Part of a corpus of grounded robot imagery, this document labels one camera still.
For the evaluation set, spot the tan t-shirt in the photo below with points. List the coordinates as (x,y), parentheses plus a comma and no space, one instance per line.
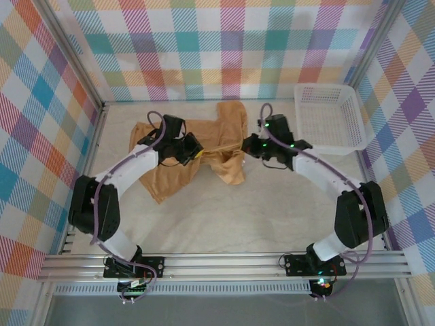
(224,136)

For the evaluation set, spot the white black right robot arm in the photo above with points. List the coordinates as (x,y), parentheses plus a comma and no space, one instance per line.
(323,173)

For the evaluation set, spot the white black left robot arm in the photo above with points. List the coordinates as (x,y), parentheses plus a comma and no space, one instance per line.
(132,169)

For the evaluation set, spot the white plastic mesh basket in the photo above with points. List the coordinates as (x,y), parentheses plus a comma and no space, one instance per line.
(326,115)

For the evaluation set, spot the aluminium side rail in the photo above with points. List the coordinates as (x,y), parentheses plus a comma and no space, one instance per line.
(363,169)
(90,153)

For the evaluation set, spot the long aluminium mounting rail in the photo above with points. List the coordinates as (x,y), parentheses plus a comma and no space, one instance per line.
(221,266)

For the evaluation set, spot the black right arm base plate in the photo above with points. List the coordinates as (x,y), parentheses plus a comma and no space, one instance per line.
(295,265)

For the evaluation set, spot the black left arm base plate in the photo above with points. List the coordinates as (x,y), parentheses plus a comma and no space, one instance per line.
(156,266)

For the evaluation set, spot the aluminium frame post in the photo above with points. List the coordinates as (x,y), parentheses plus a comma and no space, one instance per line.
(68,51)
(375,40)

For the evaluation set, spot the aluminium frame leg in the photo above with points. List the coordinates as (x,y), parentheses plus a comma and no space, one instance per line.
(408,305)
(42,305)

